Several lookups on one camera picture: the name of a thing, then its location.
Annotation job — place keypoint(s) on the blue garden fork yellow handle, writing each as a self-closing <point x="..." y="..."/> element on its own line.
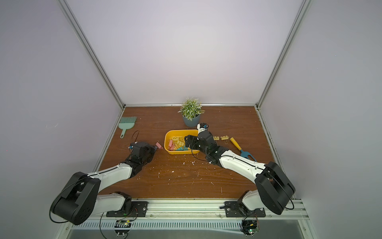
<point x="244" y="154"/>

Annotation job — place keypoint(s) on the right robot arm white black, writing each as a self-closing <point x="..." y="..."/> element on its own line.
<point x="274" y="189"/>

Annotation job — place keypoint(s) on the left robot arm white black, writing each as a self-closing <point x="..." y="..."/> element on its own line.
<point x="80" y="198"/>

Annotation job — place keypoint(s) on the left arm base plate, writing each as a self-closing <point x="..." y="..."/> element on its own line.
<point x="134" y="209"/>

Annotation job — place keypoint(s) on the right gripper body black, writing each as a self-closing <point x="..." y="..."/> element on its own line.
<point x="190" y="142"/>

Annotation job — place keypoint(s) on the left controller board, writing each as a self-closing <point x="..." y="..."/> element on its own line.
<point x="122" y="228"/>

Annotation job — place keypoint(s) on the aluminium front rail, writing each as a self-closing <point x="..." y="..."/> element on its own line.
<point x="210" y="209"/>

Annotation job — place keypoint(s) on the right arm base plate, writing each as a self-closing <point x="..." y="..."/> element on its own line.
<point x="234" y="209"/>

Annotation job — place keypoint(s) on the controller board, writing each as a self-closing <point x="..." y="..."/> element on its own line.
<point x="249" y="227"/>
<point x="122" y="228"/>

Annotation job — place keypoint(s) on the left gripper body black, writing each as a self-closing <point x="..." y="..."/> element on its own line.
<point x="150" y="152"/>

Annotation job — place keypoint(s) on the yellow plastic storage box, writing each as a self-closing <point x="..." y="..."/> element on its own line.
<point x="175" y="141"/>

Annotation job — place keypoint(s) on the right controller board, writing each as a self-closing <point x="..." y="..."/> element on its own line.
<point x="249" y="227"/>

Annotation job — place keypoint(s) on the potted plant blue-grey pot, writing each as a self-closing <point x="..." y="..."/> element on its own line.
<point x="191" y="111"/>

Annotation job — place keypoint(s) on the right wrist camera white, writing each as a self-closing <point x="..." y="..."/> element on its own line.
<point x="202" y="127"/>

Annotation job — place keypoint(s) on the green hand brush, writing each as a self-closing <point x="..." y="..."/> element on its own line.
<point x="125" y="124"/>

